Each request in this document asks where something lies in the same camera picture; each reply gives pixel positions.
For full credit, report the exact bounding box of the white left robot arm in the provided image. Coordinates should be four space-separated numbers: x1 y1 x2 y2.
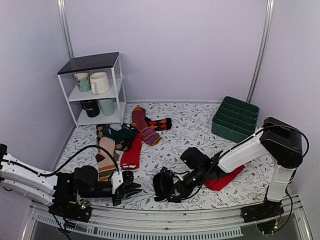
0 144 142 217

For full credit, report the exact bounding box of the white shelf with black top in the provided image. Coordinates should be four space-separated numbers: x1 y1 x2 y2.
57 52 127 128

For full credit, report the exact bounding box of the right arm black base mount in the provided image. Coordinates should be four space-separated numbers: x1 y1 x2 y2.
240 196 284 223

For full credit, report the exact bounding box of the left aluminium corner post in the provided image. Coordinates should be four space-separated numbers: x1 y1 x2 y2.
57 0 74 59

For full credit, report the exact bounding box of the black mug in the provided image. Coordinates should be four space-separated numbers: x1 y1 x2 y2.
80 99 100 118

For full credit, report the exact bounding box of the red black argyle sock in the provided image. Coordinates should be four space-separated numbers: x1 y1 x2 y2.
144 117 172 131

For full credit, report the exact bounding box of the cream white mug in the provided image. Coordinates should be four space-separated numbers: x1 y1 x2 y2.
90 72 110 95

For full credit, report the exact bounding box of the black sock with white stripes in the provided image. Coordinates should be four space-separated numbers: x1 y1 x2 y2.
152 172 174 202

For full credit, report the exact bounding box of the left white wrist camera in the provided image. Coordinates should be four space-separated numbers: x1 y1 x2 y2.
110 171 124 195

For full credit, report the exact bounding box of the beige brown striped sock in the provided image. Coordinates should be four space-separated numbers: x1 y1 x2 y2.
95 125 119 182

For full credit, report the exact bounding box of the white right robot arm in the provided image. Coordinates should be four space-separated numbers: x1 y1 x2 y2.
153 117 307 218

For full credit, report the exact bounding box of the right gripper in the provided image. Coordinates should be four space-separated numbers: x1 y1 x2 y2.
169 166 207 202

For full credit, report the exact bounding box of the right aluminium corner post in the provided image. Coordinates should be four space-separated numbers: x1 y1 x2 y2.
246 0 275 104

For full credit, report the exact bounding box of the dark teal sock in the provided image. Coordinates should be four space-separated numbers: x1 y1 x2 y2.
102 123 138 144

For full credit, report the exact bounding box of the pale green mug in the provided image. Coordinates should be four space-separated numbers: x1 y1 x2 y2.
98 98 115 117

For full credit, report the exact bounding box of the green divided organizer bin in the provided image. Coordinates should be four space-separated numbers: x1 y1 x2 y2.
211 96 260 143

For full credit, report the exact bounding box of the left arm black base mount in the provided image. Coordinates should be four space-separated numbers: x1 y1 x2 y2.
48 200 93 223

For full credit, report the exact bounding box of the maroon purple striped sock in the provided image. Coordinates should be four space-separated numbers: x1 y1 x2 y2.
131 106 162 146

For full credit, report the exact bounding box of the red sock with white cuff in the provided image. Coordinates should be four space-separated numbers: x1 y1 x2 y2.
204 165 245 191

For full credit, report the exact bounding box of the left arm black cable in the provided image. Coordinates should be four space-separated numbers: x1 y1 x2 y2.
0 144 120 178

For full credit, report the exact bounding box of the teal patterned mug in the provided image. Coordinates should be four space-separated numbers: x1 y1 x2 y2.
73 72 91 93

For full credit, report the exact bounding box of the floral white table mat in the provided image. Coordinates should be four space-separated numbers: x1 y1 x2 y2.
51 102 282 210

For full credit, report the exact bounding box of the aluminium corner post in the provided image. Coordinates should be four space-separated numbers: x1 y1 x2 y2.
246 0 275 104
57 0 74 59

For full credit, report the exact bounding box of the red sock in pile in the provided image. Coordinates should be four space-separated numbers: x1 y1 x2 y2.
120 133 143 171

